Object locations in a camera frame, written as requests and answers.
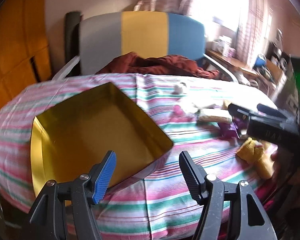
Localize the purple cloth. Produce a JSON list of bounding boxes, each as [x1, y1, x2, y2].
[[218, 119, 245, 139]]

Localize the grey yellow blue chair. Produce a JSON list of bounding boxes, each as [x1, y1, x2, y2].
[[53, 11, 237, 82]]

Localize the wooden side table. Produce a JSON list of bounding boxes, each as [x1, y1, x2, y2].
[[206, 50, 259, 79]]

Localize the striped pink green bedspread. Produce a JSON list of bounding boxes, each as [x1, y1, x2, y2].
[[0, 73, 275, 239]]

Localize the orange wooden wardrobe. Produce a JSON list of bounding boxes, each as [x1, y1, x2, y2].
[[0, 0, 52, 109]]

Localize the white boxes on table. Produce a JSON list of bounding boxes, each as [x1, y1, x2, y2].
[[211, 35, 236, 57]]

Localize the blue folding chair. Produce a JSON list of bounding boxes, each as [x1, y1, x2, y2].
[[253, 54, 267, 69]]

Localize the gold metal tin box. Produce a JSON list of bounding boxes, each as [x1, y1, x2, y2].
[[30, 82, 173, 194]]

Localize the maroon crumpled jacket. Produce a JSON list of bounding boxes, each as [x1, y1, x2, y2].
[[97, 52, 219, 79]]

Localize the small white plastic bag ball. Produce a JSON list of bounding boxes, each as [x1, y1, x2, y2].
[[173, 82, 187, 95]]

